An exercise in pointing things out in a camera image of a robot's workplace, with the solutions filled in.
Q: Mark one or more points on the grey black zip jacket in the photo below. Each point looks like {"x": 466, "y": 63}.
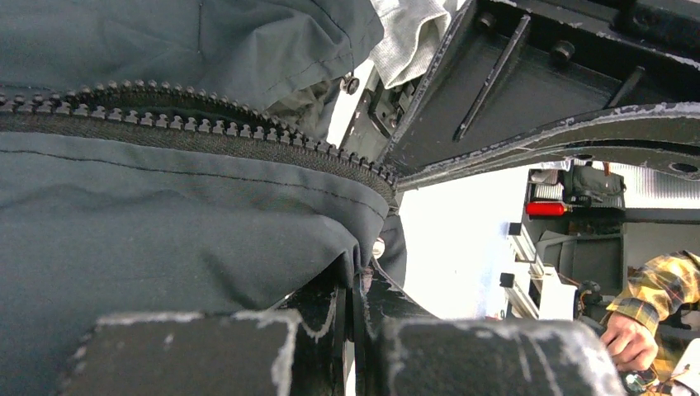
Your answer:
{"x": 171, "y": 156}

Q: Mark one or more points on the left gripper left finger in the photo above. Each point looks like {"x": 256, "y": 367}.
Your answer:
{"x": 297, "y": 347}

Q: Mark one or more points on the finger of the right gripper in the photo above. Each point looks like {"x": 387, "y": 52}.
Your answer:
{"x": 662, "y": 137}

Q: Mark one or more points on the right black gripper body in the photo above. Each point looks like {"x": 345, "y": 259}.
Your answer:
{"x": 507, "y": 67}

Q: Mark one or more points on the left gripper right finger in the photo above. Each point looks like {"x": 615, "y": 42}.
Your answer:
{"x": 402, "y": 349}

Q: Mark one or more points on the person in background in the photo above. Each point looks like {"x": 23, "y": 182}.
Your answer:
{"x": 656, "y": 290}

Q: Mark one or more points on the background shelving and clutter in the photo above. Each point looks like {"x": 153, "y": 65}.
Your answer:
{"x": 586, "y": 228}

